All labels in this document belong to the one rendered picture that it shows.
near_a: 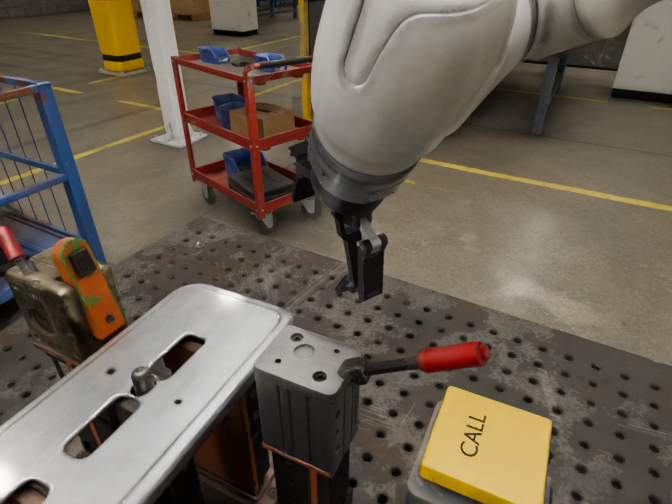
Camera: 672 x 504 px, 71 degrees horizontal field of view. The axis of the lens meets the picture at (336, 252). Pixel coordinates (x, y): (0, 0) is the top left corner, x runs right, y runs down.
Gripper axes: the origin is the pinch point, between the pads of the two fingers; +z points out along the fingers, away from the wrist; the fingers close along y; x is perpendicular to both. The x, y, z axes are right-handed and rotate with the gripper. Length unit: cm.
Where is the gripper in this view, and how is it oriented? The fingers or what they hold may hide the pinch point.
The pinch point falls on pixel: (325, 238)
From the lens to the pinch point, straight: 60.2
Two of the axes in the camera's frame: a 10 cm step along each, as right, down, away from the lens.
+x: 8.9, -3.6, 2.7
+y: 4.3, 8.8, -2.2
